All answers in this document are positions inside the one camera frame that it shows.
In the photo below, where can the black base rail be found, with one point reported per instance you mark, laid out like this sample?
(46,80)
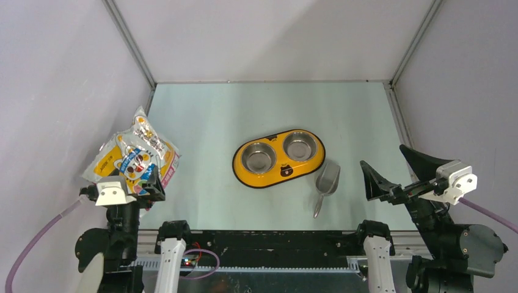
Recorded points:
(312,250)

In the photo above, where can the pet food bag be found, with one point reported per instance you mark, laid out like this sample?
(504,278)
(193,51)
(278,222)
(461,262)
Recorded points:
(133,153)

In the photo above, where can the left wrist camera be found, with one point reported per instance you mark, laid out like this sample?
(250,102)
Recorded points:
(113,193)

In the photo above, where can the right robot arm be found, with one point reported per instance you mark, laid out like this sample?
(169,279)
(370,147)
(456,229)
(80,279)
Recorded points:
(459,252)

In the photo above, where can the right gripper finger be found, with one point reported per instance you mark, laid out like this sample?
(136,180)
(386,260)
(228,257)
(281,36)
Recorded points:
(423,166)
(376,186)

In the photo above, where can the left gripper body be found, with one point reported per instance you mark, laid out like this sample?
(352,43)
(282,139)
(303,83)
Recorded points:
(139,202)

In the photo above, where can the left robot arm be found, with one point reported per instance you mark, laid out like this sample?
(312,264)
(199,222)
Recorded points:
(116,245)

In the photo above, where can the metal food scoop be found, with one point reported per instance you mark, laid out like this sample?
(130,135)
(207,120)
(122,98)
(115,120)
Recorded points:
(326,184)

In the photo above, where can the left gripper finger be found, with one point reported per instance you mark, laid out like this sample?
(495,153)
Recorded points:
(141,188)
(153,185)

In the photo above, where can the yellow double pet bowl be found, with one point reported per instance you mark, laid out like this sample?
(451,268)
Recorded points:
(278,158)

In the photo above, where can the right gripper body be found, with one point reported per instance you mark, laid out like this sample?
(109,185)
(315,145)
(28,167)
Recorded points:
(438,197)

